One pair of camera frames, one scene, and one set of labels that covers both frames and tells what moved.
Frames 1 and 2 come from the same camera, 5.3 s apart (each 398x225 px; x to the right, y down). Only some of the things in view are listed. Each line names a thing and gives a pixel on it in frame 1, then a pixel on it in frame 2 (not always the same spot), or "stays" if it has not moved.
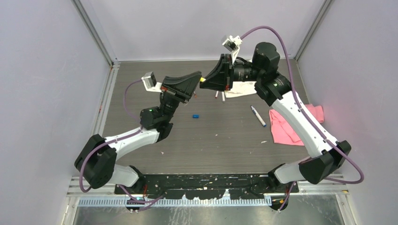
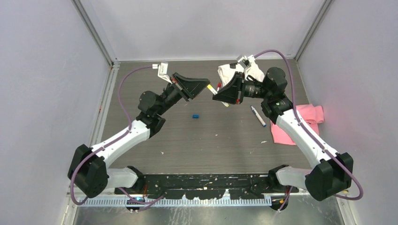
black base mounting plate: [207, 187] stays
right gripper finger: [225, 64] -> [231, 89]
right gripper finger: [216, 80] -> [228, 95]
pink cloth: [282, 133] stays
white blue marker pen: [258, 116] stays
